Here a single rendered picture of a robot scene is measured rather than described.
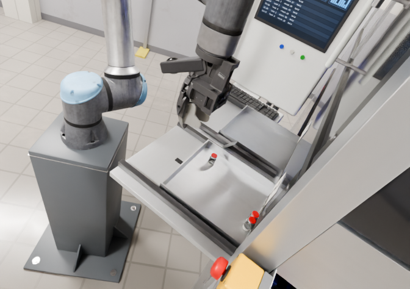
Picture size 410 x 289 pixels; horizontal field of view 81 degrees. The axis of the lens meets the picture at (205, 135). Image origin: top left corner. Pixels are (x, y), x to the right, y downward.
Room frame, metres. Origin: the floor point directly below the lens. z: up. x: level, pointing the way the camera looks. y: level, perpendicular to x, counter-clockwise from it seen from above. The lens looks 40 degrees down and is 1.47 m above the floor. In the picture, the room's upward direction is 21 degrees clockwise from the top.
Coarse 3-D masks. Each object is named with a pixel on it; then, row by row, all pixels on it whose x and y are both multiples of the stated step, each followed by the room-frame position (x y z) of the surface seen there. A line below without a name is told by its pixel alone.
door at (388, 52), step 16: (400, 16) 0.69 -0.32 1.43; (400, 32) 0.54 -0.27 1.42; (384, 48) 0.57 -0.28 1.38; (400, 48) 0.43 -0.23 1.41; (368, 64) 0.62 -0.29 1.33; (384, 64) 0.45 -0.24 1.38; (352, 80) 0.66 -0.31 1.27; (368, 80) 0.47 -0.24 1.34; (352, 96) 0.49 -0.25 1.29; (336, 112) 0.52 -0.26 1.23; (352, 112) 0.39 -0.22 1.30; (336, 128) 0.40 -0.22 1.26
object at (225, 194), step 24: (216, 144) 0.63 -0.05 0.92; (192, 168) 0.52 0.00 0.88; (216, 168) 0.55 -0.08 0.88; (240, 168) 0.59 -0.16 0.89; (168, 192) 0.39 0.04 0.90; (192, 192) 0.43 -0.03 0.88; (216, 192) 0.46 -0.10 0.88; (240, 192) 0.50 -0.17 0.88; (264, 192) 0.53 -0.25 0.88; (216, 216) 0.38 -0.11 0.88; (240, 216) 0.41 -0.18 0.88; (240, 240) 0.34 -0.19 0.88
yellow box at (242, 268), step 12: (240, 264) 0.21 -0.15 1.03; (252, 264) 0.22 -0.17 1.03; (228, 276) 0.18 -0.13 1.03; (240, 276) 0.19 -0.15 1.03; (252, 276) 0.20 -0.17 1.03; (264, 276) 0.21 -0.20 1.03; (216, 288) 0.18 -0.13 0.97; (228, 288) 0.16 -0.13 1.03; (240, 288) 0.17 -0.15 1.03; (252, 288) 0.18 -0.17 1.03; (264, 288) 0.18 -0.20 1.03
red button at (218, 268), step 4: (216, 260) 0.21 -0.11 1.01; (220, 260) 0.21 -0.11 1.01; (224, 260) 0.21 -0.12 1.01; (216, 264) 0.20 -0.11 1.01; (220, 264) 0.20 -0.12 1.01; (224, 264) 0.21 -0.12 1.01; (212, 268) 0.20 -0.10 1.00; (216, 268) 0.20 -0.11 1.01; (220, 268) 0.20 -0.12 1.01; (224, 268) 0.20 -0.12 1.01; (212, 272) 0.19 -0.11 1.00; (216, 272) 0.19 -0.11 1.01; (220, 272) 0.19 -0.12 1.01; (224, 272) 0.20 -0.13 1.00; (212, 276) 0.19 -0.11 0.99; (216, 276) 0.19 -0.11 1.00; (220, 276) 0.19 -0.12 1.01
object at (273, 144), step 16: (240, 112) 0.89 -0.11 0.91; (256, 112) 0.94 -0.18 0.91; (224, 128) 0.75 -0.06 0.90; (240, 128) 0.82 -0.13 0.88; (256, 128) 0.86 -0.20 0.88; (272, 128) 0.91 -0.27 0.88; (240, 144) 0.69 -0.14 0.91; (256, 144) 0.76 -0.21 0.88; (272, 144) 0.79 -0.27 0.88; (288, 144) 0.84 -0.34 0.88; (272, 160) 0.70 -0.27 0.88; (288, 160) 0.74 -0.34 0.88
